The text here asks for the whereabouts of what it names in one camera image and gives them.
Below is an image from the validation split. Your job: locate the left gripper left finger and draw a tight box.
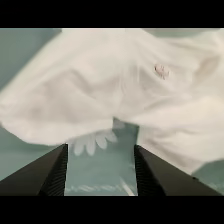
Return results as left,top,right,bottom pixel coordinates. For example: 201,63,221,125
0,143,69,197

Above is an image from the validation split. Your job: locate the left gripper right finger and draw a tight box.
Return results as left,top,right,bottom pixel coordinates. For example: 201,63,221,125
134,144,222,197

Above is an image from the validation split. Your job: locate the white shirt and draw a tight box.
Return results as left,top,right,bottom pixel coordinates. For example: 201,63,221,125
0,27,224,176

